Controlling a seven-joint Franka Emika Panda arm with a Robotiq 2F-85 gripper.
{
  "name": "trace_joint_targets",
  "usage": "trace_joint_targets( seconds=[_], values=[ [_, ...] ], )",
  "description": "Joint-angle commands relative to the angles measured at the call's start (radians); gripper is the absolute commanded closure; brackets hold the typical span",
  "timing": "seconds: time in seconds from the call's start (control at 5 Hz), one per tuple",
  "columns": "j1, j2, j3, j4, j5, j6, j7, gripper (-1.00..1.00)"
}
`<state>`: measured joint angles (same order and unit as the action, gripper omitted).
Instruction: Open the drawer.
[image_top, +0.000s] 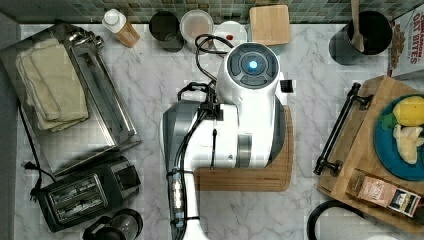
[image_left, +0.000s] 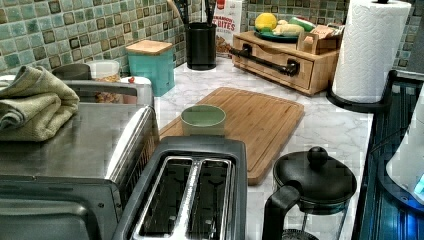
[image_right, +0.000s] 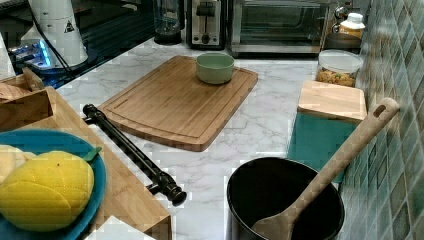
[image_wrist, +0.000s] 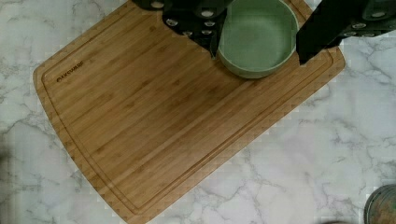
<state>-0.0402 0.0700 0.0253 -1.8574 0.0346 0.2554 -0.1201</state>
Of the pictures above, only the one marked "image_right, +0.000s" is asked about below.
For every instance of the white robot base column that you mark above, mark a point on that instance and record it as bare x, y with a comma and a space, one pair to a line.
55, 35

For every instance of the wooden drawer cabinet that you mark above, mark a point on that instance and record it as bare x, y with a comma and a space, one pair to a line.
126, 198

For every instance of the bamboo cutting board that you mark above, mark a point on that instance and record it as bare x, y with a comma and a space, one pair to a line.
172, 106

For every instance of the green ceramic bowl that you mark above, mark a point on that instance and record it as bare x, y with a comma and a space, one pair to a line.
214, 68

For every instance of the black pot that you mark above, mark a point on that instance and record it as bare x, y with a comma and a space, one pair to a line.
266, 186

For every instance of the black silver toaster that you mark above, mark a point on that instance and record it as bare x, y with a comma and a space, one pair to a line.
206, 24

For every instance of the silver toaster oven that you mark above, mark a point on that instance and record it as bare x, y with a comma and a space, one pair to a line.
278, 26

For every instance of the dark glass blender jar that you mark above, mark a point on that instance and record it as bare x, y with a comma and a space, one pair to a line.
168, 21

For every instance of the teal box with wooden lid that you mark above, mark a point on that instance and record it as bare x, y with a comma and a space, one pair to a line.
326, 115

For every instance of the wooden spatula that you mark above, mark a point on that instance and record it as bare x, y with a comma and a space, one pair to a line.
281, 226

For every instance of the clear jar with snacks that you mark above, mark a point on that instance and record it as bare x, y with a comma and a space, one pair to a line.
338, 67

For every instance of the yellow jar white lid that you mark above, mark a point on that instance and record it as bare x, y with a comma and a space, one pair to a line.
353, 25

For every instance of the blue plate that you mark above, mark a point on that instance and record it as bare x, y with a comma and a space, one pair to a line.
39, 141

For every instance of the yellow plush lemon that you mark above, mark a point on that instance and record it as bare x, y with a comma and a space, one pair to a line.
48, 192

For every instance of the wooden tray box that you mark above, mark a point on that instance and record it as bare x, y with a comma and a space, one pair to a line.
24, 100

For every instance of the pale plush fruit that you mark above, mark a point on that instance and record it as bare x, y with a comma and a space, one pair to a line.
11, 158

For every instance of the black drawer handle bar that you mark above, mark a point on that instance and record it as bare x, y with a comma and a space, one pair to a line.
162, 182

